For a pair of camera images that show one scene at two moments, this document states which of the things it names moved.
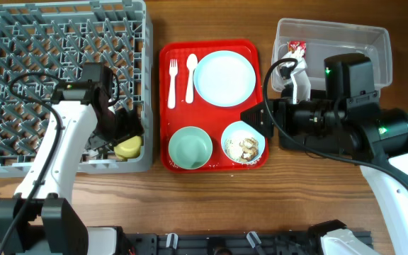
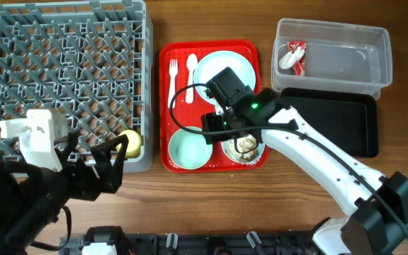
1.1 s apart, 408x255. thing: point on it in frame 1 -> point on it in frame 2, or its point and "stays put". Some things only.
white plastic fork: x=172 y=71 stays put
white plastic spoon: x=191 y=63 stays put
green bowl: x=190 y=147 stays put
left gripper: x=130 y=126 -> x=89 y=188
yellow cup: x=129 y=148 stays put
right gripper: x=285 y=107 -> x=210 y=122
